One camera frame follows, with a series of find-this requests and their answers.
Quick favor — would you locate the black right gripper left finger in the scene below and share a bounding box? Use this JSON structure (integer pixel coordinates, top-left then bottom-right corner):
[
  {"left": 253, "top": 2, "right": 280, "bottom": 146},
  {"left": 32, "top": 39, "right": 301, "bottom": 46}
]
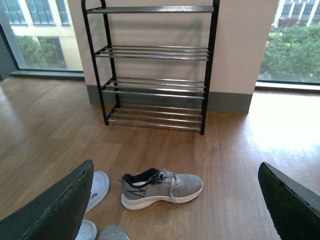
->
[{"left": 0, "top": 159, "right": 94, "bottom": 240}]

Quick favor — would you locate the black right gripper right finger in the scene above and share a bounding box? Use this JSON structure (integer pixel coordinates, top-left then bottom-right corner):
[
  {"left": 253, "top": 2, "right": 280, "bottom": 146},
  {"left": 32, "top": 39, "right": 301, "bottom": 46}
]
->
[{"left": 258, "top": 162, "right": 320, "bottom": 240}]

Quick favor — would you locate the light blue slipper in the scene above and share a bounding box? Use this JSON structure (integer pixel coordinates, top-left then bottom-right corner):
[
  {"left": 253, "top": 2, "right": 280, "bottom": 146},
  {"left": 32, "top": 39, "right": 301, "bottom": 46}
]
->
[
  {"left": 85, "top": 171, "right": 110, "bottom": 214},
  {"left": 75, "top": 219, "right": 98, "bottom": 240}
]

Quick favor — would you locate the grey knit sneaker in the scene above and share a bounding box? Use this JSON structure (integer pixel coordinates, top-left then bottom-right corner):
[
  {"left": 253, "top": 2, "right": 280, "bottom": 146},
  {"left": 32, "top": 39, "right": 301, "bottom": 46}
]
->
[
  {"left": 119, "top": 168, "right": 203, "bottom": 211},
  {"left": 98, "top": 225, "right": 129, "bottom": 240}
]

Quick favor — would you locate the black metal shoe rack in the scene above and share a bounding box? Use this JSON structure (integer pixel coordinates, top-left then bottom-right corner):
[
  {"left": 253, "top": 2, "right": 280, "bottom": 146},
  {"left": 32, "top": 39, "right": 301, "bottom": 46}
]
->
[{"left": 81, "top": 0, "right": 220, "bottom": 134}]

